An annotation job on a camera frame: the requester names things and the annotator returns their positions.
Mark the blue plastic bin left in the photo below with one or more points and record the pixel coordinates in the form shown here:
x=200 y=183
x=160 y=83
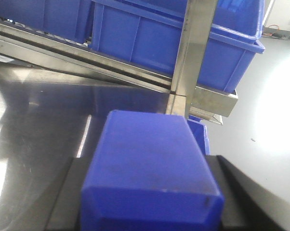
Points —
x=70 y=19

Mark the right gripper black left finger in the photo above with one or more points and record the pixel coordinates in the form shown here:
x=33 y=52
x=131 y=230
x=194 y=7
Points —
x=66 y=210

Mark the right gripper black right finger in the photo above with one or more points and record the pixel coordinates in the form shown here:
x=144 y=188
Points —
x=241 y=210

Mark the blue plastic bin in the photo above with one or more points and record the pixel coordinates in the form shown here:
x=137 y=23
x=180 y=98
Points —
x=70 y=19
x=147 y=32

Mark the blue bottle-shaped part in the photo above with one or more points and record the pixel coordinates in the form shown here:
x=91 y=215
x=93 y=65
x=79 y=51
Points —
x=149 y=174

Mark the blue plastic bin middle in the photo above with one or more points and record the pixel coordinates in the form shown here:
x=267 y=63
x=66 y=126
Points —
x=147 y=32

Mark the stainless steel shelf frame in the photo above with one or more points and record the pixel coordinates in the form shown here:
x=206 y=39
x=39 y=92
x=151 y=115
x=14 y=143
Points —
x=186 y=95

